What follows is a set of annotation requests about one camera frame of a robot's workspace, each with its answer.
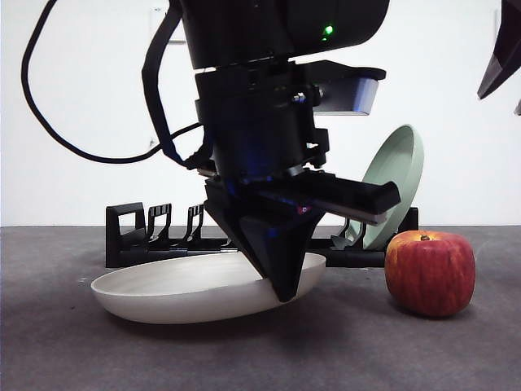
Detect white wall socket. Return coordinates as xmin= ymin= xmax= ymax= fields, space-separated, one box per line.
xmin=151 ymin=7 xmax=186 ymax=45

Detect cream pale yellow plate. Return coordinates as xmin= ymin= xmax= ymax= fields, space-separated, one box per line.
xmin=90 ymin=251 xmax=327 ymax=326

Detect thin black cable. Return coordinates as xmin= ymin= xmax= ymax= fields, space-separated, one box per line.
xmin=20 ymin=0 xmax=204 ymax=165

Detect red yellow apple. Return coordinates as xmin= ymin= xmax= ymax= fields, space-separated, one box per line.
xmin=384 ymin=230 xmax=476 ymax=318

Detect green plate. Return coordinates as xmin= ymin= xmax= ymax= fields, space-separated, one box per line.
xmin=345 ymin=124 xmax=425 ymax=250

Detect black plate rack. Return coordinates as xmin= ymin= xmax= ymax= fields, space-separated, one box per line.
xmin=104 ymin=202 xmax=419 ymax=269

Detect black sleeved cable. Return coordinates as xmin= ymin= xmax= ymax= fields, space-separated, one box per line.
xmin=140 ymin=0 xmax=193 ymax=170

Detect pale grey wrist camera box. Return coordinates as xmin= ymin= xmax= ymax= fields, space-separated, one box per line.
xmin=313 ymin=76 xmax=382 ymax=118

